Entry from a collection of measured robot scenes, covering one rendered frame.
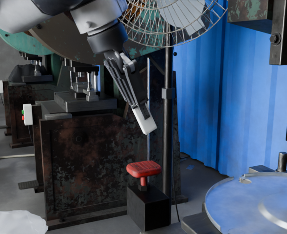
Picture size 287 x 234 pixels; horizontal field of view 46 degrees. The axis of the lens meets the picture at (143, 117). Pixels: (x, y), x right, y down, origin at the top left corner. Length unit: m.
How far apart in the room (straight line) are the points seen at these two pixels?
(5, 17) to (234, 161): 2.25
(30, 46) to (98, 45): 2.75
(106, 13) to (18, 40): 2.76
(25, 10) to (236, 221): 0.45
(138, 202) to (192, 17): 0.72
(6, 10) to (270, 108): 1.91
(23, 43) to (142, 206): 2.79
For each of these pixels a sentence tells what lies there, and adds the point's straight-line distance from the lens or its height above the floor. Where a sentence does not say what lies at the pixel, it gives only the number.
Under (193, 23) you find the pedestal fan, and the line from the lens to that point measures 1.23.
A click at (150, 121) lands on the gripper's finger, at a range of 0.72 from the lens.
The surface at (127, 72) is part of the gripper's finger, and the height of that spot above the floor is 0.97.
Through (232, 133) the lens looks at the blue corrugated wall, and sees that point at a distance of 2.62.
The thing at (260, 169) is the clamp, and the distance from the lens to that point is 0.79.
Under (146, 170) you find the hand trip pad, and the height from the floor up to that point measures 0.76.
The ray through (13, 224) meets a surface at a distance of 1.82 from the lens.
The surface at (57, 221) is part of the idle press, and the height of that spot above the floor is 0.03.
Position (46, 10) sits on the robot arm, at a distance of 0.57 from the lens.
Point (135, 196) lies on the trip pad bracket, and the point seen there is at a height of 0.70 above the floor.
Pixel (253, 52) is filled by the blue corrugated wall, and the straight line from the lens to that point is 2.41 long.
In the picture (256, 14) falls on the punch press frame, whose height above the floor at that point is 1.07.
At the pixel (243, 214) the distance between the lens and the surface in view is 0.53.
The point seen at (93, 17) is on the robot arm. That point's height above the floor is 1.07.
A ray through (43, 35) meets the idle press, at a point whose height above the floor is 1.06.
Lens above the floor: 1.02
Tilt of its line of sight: 12 degrees down
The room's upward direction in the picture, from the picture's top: straight up
